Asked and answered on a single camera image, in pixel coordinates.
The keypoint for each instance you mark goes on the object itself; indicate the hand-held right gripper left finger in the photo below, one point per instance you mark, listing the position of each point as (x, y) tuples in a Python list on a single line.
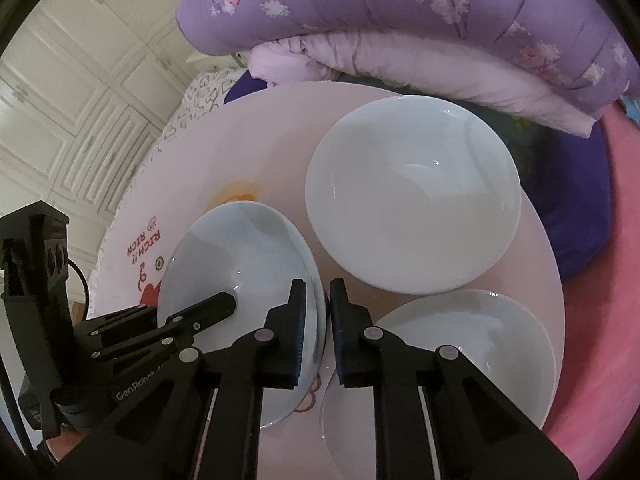
[(300, 332)]

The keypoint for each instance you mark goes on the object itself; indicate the round pink printed table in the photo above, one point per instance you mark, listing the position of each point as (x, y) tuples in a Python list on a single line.
[(260, 135)]

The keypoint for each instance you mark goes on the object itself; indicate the pale pink folded blanket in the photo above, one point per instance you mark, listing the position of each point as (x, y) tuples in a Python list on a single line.
[(425, 65)]

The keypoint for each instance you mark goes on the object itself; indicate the dark green printed cloth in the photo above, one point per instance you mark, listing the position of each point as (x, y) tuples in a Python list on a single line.
[(525, 135)]

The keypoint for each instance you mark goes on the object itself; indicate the cream panelled wardrobe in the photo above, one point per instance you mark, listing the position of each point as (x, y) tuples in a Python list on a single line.
[(75, 85)]

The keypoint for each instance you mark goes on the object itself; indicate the purple floral quilt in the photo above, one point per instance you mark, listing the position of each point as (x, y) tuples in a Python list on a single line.
[(375, 0)]

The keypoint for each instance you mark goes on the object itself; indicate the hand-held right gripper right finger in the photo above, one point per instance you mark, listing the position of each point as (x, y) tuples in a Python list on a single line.
[(338, 335)]

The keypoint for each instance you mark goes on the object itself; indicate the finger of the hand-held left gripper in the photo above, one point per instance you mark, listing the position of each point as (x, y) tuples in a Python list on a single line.
[(125, 322), (210, 310)]

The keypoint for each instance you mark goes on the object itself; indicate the white ceramic bowl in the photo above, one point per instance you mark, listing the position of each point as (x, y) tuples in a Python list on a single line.
[(240, 260), (475, 350), (410, 195)]

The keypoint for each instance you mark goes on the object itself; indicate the person's left forearm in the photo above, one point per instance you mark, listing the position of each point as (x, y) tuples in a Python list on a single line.
[(62, 447)]

